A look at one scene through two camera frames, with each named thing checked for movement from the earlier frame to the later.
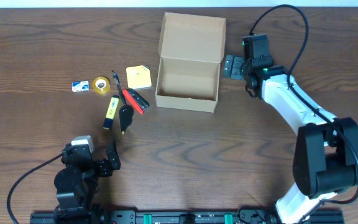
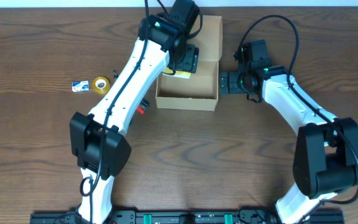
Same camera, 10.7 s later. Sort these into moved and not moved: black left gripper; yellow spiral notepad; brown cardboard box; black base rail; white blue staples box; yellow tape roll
Moved: black left gripper; yellow spiral notepad
Not moved: brown cardboard box; yellow tape roll; black base rail; white blue staples box
